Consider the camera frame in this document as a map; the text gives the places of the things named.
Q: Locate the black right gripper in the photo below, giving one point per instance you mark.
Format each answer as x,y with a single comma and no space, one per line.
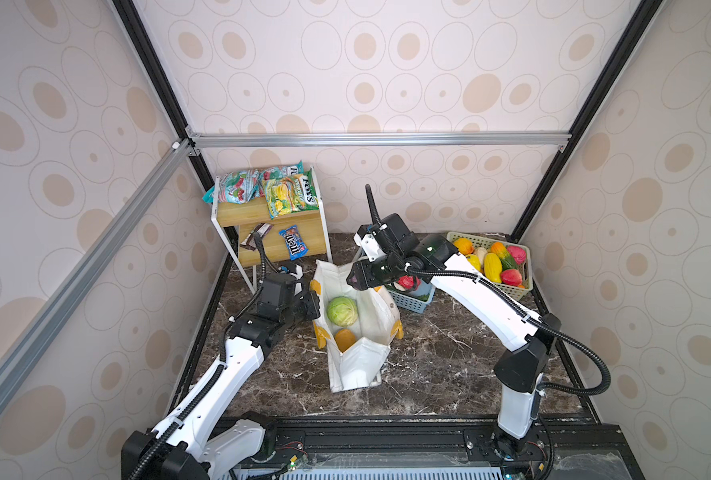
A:
362,277

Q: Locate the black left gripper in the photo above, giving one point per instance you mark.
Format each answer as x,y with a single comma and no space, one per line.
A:
311,301

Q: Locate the red bell pepper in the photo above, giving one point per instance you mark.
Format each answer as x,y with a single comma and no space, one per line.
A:
406,283

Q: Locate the green cabbage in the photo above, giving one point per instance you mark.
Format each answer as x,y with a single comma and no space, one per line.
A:
342,311

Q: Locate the orange potato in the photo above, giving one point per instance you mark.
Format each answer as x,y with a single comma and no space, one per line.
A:
345,339

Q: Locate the white grocery bag yellow handles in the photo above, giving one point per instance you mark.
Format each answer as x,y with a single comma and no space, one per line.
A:
379,323

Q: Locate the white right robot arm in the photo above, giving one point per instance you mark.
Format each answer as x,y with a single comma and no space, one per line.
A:
527,335

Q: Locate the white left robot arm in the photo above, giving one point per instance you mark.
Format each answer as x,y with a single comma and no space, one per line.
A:
184,444

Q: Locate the green mint snack bag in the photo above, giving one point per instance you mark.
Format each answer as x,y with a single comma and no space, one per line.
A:
304,184

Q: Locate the yellow candy snack bag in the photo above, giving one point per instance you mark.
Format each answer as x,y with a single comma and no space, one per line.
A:
282,196

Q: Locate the green gummy snack bag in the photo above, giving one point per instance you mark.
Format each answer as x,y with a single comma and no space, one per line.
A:
237,187

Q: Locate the blue plastic basket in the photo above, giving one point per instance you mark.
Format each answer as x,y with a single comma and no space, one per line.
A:
415,301

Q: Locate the blue candy packet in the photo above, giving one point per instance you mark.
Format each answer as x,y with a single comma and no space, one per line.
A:
293,242

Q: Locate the orange fruit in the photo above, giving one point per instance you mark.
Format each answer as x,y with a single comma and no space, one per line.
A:
464,245

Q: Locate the white wooden two-tier shelf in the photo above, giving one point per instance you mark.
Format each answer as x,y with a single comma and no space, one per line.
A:
234,222

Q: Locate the brown chocolate bar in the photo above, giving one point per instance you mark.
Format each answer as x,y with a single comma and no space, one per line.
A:
258,232

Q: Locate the green plastic basket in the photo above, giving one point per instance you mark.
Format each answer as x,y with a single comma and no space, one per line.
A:
482,245

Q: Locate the yellow mango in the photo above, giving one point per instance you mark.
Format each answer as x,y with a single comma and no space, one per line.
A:
492,268

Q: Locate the pink peach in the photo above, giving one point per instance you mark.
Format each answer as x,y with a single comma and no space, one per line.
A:
517,253

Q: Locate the horizontal aluminium rail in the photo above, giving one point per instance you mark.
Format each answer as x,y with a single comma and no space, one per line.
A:
395,139

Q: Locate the left diagonal aluminium rail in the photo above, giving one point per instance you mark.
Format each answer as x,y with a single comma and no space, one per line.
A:
35,340

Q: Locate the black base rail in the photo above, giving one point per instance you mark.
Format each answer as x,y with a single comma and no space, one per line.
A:
440,448

